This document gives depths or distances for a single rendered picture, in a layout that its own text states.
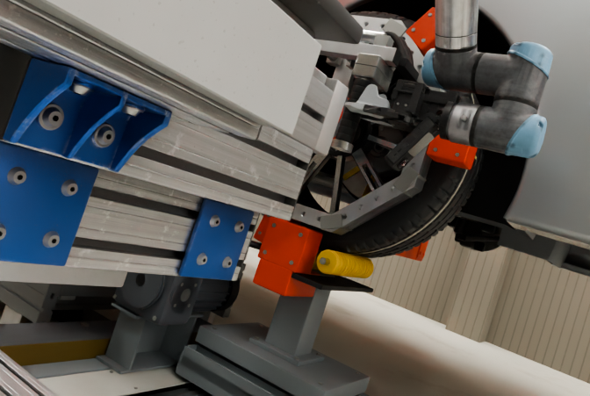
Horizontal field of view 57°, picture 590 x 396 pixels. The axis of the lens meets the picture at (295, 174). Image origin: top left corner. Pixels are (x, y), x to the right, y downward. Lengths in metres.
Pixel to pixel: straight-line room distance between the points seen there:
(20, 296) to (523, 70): 1.32
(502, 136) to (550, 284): 4.32
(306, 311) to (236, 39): 1.21
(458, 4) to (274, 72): 0.69
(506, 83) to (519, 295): 4.36
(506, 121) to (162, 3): 0.77
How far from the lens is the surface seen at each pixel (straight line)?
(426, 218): 1.34
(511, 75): 1.02
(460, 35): 1.03
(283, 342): 1.53
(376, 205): 1.27
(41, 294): 1.57
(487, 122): 0.99
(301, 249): 1.32
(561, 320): 5.25
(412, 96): 1.04
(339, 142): 1.08
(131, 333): 1.51
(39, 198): 0.46
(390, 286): 5.59
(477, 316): 5.08
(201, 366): 1.51
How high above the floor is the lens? 0.61
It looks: 3 degrees up
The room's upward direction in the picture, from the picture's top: 18 degrees clockwise
